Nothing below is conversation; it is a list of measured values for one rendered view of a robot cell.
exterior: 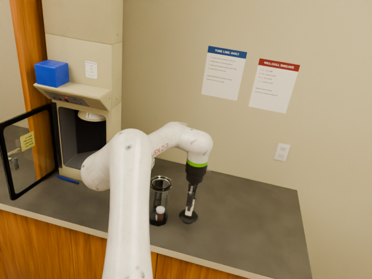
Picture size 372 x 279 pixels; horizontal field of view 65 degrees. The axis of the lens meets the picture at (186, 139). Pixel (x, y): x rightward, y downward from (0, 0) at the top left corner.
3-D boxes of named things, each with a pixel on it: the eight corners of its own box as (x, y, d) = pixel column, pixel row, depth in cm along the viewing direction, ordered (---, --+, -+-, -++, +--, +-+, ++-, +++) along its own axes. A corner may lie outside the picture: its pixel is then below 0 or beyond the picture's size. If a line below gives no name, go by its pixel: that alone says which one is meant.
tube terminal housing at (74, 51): (82, 154, 189) (75, 27, 152) (129, 165, 184) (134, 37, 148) (58, 175, 167) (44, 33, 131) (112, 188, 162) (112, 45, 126)
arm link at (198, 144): (207, 141, 114) (219, 132, 122) (180, 131, 119) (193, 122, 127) (202, 171, 120) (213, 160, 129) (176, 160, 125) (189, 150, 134)
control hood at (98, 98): (50, 97, 145) (48, 77, 140) (112, 109, 140) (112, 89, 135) (35, 104, 135) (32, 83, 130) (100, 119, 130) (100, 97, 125)
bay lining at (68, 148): (86, 145, 184) (83, 91, 168) (124, 154, 180) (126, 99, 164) (63, 165, 163) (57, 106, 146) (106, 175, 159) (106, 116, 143)
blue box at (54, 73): (50, 78, 139) (48, 58, 135) (69, 82, 138) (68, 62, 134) (36, 83, 131) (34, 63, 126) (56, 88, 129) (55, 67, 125)
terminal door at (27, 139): (58, 170, 163) (51, 102, 144) (11, 202, 137) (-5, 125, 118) (57, 169, 163) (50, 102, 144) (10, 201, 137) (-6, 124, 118)
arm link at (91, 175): (108, 189, 84) (86, 153, 84) (86, 203, 91) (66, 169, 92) (147, 165, 99) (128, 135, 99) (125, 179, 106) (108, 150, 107)
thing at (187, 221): (181, 211, 148) (182, 200, 144) (199, 215, 146) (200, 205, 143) (176, 223, 140) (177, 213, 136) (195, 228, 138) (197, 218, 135)
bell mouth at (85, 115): (88, 105, 164) (88, 96, 162) (118, 111, 162) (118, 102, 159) (70, 117, 149) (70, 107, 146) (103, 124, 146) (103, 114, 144)
